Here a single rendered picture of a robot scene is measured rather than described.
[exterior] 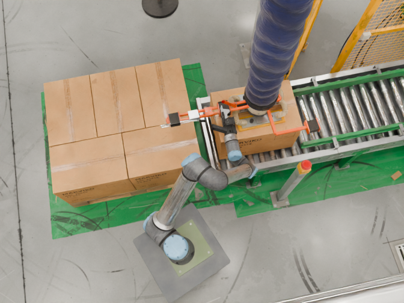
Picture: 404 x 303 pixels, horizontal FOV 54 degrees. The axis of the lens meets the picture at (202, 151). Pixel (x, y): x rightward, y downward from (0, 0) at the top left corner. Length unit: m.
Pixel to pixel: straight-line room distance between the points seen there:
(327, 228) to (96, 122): 2.20
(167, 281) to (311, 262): 1.40
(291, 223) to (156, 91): 1.67
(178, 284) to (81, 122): 1.54
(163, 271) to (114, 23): 2.77
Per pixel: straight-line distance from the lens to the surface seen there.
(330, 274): 3.72
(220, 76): 4.12
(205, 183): 2.18
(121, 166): 3.24
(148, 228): 2.62
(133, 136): 3.30
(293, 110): 2.95
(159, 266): 2.84
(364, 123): 3.53
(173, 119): 2.71
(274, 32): 1.95
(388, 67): 3.80
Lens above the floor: 3.57
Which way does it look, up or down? 71 degrees down
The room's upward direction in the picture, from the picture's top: 2 degrees counter-clockwise
